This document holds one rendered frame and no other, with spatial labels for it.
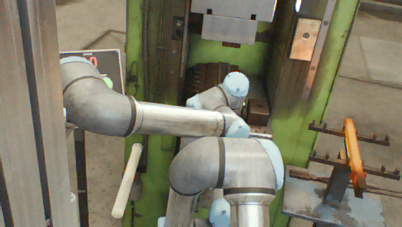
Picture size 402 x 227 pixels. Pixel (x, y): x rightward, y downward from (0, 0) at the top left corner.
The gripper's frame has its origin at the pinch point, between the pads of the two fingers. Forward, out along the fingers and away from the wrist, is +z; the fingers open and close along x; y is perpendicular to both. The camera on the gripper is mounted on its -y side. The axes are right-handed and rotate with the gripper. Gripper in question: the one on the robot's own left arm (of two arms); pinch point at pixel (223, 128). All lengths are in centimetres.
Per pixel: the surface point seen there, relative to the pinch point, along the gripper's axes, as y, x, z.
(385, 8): -452, 285, 355
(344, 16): -47, 43, -17
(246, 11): -35.0, 2.6, -25.8
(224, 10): -34.6, -5.4, -25.2
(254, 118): -13.3, 13.6, 13.2
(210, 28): -31.0, -9.4, -18.8
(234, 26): -32.0, -0.9, -20.5
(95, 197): -1, -66, 115
